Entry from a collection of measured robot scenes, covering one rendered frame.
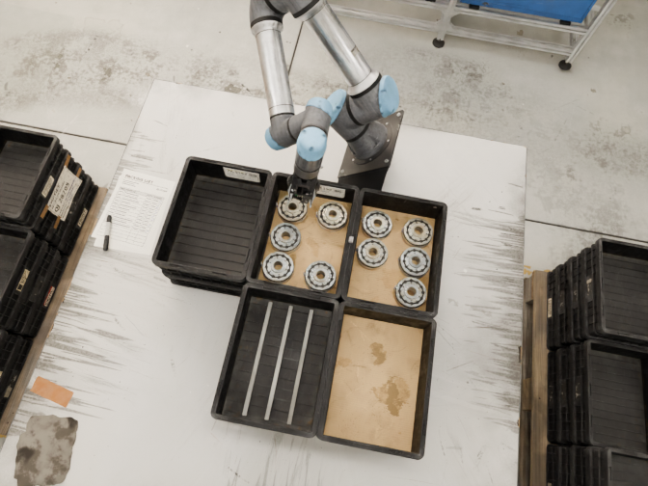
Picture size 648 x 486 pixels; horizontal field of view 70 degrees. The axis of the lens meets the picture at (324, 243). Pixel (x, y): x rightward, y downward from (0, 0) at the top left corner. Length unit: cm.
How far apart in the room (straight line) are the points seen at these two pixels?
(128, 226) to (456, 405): 132
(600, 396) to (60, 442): 199
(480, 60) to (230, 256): 231
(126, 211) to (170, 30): 178
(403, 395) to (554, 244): 159
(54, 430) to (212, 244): 75
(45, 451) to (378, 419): 103
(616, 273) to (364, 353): 124
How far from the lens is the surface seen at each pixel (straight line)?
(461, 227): 187
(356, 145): 167
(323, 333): 151
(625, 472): 217
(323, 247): 159
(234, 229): 164
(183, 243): 165
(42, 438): 179
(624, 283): 233
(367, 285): 156
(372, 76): 152
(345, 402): 149
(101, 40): 350
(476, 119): 308
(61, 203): 241
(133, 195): 193
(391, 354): 152
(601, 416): 227
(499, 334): 178
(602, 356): 232
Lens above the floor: 231
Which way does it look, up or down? 68 degrees down
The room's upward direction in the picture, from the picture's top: 7 degrees clockwise
